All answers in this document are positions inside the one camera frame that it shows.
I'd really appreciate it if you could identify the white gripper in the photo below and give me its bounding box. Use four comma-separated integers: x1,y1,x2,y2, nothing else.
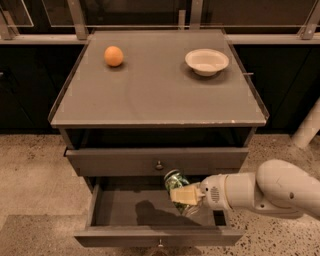
170,174,230,210

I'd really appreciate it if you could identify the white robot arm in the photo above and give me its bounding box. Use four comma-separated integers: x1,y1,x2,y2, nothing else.
170,159,320,219

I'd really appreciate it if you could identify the grey open lower drawer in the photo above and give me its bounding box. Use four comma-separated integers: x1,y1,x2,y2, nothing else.
74,176,244,247

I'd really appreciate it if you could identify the grey drawer cabinet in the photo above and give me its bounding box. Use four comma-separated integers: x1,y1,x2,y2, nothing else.
47,29,270,194

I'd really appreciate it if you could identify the grey upper drawer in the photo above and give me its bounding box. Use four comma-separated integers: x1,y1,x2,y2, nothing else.
65,147,248,177

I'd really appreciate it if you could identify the white bowl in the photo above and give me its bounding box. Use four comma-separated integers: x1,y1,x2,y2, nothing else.
185,49,229,77

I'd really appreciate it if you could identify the orange fruit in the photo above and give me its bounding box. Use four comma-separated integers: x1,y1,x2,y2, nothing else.
104,46,124,67

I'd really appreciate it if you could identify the metal window railing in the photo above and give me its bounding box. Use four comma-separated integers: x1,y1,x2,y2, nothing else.
0,0,320,40

